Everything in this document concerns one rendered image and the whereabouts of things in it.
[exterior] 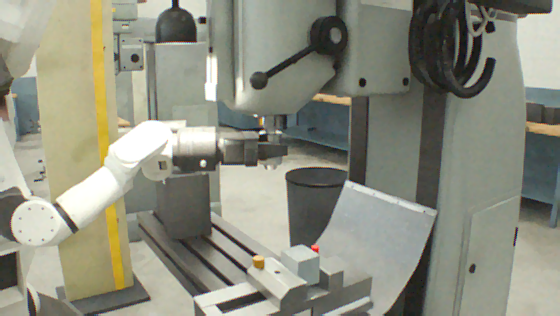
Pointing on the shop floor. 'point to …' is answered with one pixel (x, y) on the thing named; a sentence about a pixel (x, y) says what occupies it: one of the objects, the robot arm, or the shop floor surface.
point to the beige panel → (84, 150)
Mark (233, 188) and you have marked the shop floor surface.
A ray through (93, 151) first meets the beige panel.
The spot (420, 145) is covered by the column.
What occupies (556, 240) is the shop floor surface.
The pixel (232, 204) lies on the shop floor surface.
